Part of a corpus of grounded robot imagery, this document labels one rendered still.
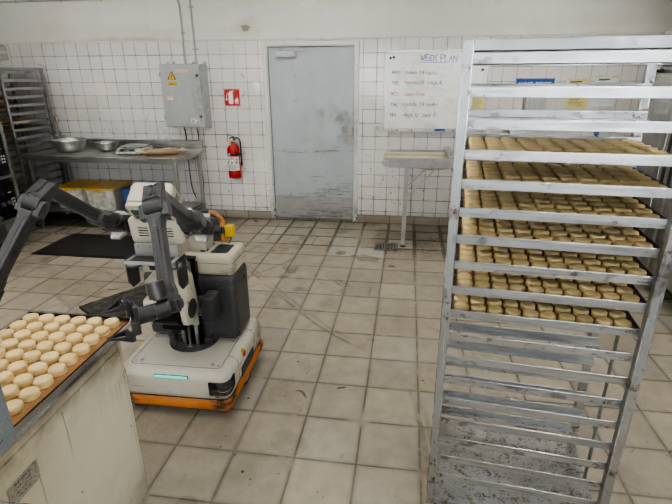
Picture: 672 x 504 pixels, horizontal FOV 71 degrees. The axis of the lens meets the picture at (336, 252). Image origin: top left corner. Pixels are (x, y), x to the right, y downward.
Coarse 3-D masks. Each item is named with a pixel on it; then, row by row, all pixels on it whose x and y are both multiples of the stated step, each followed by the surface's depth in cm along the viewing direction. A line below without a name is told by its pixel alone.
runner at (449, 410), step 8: (448, 408) 224; (456, 408) 223; (464, 408) 222; (464, 416) 221; (472, 416) 221; (480, 416) 221; (488, 416) 221; (496, 416) 220; (504, 416) 219; (512, 416) 218; (520, 416) 217; (512, 424) 216; (520, 424) 216; (528, 424) 216; (536, 424) 216; (544, 424) 215; (552, 424) 214; (560, 424) 213; (568, 424) 212; (568, 432) 211; (576, 432) 211
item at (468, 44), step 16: (464, 48) 131; (464, 64) 132; (464, 80) 133; (464, 96) 135; (464, 112) 136; (464, 128) 138; (464, 144) 139; (448, 224) 149; (448, 240) 150; (448, 256) 152; (448, 272) 154; (448, 288) 156; (448, 304) 158; (448, 320) 160; (432, 432) 177; (432, 448) 180; (432, 464) 182; (432, 480) 185; (432, 496) 188
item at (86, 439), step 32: (96, 384) 157; (64, 416) 142; (96, 416) 158; (128, 416) 178; (32, 448) 129; (64, 448) 142; (96, 448) 159; (128, 448) 179; (0, 480) 118; (32, 480) 129; (64, 480) 143; (96, 480) 159; (128, 480) 180
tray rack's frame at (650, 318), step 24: (480, 48) 130; (504, 48) 128; (528, 48) 127; (552, 48) 126; (576, 48) 124; (600, 48) 123; (624, 48) 122; (648, 48) 123; (648, 72) 160; (648, 312) 143; (648, 336) 146; (600, 408) 183; (624, 408) 156; (456, 432) 223; (480, 432) 222; (624, 432) 158; (456, 456) 209; (480, 456) 208; (504, 456) 208; (576, 456) 208; (504, 480) 196; (528, 480) 196
